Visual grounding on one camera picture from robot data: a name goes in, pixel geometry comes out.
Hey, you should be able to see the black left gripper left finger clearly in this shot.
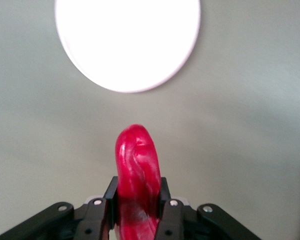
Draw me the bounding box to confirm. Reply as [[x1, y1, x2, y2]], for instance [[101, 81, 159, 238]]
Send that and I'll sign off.
[[0, 176, 120, 240]]

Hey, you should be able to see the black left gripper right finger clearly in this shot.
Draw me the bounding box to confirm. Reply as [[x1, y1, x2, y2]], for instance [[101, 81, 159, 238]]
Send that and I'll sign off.
[[153, 176, 262, 240]]

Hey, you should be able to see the red chili pepper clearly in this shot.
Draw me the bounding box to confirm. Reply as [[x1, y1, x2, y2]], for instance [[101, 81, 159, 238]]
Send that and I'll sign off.
[[114, 123, 162, 240]]

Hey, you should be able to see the pink round plate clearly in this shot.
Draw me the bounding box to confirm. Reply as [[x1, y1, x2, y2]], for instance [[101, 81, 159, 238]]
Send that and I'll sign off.
[[54, 0, 201, 94]]

